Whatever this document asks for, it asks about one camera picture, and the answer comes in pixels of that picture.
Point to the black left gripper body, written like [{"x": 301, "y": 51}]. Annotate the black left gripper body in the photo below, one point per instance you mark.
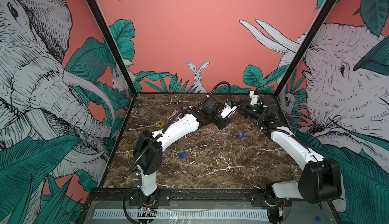
[{"x": 220, "y": 123}]

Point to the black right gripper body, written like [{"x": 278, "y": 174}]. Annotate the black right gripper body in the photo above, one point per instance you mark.
[{"x": 249, "y": 111}]

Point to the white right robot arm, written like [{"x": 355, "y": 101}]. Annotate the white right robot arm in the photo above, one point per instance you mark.
[{"x": 320, "y": 179}]

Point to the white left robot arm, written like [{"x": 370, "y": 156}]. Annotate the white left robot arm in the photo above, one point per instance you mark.
[{"x": 149, "y": 149}]

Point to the clear test tube blue stopper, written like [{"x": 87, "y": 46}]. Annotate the clear test tube blue stopper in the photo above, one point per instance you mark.
[{"x": 182, "y": 153}]

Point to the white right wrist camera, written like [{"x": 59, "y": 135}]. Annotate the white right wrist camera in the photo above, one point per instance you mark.
[{"x": 254, "y": 97}]

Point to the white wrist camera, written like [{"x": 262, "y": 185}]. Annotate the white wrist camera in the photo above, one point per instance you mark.
[
  {"x": 229, "y": 109},
  {"x": 254, "y": 97}
]

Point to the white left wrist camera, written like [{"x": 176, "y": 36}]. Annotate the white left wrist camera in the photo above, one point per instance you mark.
[{"x": 229, "y": 109}]

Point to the white slotted cable duct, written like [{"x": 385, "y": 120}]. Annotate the white slotted cable duct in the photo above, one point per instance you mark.
[{"x": 213, "y": 214}]

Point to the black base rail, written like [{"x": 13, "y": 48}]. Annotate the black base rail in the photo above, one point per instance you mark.
[{"x": 164, "y": 197}]

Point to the black frame post right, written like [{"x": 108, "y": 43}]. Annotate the black frame post right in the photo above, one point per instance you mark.
[{"x": 311, "y": 34}]

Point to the black frame post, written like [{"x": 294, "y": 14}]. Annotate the black frame post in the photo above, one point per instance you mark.
[
  {"x": 311, "y": 34},
  {"x": 104, "y": 28}
]

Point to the black frame post left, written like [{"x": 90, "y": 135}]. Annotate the black frame post left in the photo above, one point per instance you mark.
[{"x": 104, "y": 28}]

